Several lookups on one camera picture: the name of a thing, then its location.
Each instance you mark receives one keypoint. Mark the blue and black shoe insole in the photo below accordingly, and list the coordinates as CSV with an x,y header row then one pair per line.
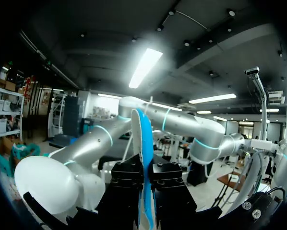
x,y
146,134

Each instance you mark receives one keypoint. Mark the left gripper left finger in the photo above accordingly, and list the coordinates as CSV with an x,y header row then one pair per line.
x,y
124,177

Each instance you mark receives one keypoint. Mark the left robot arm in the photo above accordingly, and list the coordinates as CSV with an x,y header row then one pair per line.
x,y
182,122

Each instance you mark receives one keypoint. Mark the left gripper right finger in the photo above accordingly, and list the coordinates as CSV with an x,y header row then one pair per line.
x,y
168,177

